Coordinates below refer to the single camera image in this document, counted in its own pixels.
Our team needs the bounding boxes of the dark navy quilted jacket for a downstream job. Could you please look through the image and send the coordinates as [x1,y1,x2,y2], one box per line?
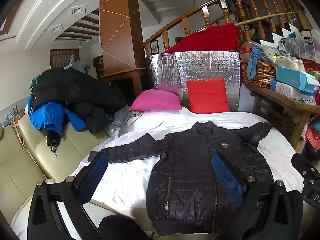
[104,122,273,236]

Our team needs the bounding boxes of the wooden side table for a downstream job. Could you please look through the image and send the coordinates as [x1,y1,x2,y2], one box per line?
[246,85,319,153]

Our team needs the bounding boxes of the cream leather sofa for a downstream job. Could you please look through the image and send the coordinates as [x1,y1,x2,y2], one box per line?
[0,114,111,225]

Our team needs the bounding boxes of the white bed blanket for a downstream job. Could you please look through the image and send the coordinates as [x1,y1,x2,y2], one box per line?
[91,108,303,231]

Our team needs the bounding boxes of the white tissue pack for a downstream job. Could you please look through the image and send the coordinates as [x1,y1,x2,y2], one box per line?
[270,79,300,100]

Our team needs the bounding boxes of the light blue cardboard box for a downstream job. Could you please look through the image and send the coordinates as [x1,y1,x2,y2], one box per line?
[276,67,319,94]

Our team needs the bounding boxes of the blue jacket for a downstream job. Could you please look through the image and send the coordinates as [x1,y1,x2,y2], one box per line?
[27,97,87,135]

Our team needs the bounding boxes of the wicker basket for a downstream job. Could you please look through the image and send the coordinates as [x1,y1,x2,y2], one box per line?
[240,60,276,88]

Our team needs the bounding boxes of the grey garment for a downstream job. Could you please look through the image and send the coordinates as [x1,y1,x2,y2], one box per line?
[105,106,132,140]

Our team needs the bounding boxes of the red pillow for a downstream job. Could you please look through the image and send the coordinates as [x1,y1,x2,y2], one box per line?
[187,78,230,114]

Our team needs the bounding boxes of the blue cloth in basket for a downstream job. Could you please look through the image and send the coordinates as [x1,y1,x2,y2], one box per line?
[246,47,273,80]

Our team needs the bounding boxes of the black coat pile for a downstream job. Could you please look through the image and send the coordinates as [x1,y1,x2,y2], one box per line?
[30,67,126,134]

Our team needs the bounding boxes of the pink pillow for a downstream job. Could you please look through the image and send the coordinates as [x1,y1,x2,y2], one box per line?
[130,89,182,112]

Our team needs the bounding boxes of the red cloth on railing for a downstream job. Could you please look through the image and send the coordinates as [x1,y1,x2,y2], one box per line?
[164,23,242,53]

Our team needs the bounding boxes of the silver foil insulation board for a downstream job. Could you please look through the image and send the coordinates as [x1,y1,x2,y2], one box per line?
[147,51,240,112]

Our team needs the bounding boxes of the brown wooden pillar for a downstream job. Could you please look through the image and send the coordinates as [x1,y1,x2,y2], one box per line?
[99,0,146,96]

